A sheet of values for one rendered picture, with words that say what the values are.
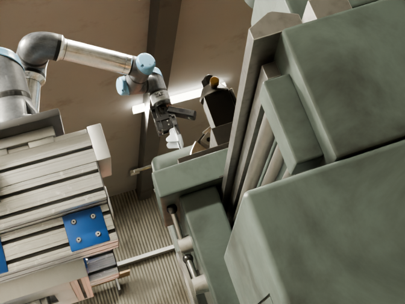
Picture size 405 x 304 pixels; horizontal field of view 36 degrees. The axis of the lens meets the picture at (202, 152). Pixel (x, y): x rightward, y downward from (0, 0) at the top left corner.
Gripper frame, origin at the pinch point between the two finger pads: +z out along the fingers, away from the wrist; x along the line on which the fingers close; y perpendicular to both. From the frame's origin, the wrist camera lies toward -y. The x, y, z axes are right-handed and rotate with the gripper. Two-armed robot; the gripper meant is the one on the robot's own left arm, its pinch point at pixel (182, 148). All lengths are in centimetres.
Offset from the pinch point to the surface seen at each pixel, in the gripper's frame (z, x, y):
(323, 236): 68, 167, 6
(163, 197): 43, 103, 17
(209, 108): 21, 86, -1
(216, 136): 30, 91, 0
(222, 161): 39, 103, 3
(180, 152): 6.6, 15.6, 2.9
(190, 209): 46, 100, 12
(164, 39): -208, -298, -46
